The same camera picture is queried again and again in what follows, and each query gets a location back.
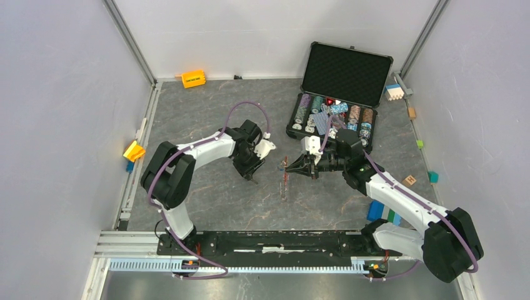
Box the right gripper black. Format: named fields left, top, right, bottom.
left=286, top=151, right=348, bottom=180

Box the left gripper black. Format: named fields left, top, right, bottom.
left=232, top=145, right=266, bottom=181

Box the red handled keyring tool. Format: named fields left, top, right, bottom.
left=277, top=156, right=289, bottom=202

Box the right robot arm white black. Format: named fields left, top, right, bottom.
left=286, top=129, right=484, bottom=283

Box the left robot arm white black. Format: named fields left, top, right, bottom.
left=140, top=120, right=276, bottom=255

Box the blue green white brick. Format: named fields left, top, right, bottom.
left=366, top=200, right=402, bottom=226

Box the black poker chip case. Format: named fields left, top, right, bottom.
left=286, top=42, right=394, bottom=153

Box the wooden letter cube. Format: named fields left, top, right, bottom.
left=402, top=175, right=417, bottom=188

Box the white blue toy block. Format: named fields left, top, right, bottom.
left=384, top=84, right=405, bottom=101

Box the orange yellow toy block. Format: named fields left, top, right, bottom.
left=181, top=69, right=206, bottom=89

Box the small wooden cube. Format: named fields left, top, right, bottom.
left=407, top=107, right=416, bottom=121

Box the yellow orange block left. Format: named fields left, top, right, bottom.
left=122, top=140, right=146, bottom=163

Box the blue small block left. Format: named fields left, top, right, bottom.
left=126, top=161, right=135, bottom=173

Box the teal small cube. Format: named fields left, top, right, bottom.
left=427, top=171, right=439, bottom=184

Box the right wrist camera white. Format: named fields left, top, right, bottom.
left=301, top=136, right=323, bottom=165

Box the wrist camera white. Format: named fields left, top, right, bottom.
left=301, top=136, right=323, bottom=165
left=254, top=132, right=276, bottom=160

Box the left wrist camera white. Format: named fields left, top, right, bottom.
left=254, top=132, right=276, bottom=160

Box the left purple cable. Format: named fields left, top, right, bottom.
left=147, top=101, right=272, bottom=281

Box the purple cable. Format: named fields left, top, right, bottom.
left=319, top=115, right=480, bottom=283
left=147, top=101, right=272, bottom=281

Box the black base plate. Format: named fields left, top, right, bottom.
left=156, top=230, right=403, bottom=268

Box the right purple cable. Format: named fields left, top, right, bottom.
left=319, top=115, right=480, bottom=283

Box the white toothed cable rail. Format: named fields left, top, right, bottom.
left=109, top=258, right=369, bottom=275

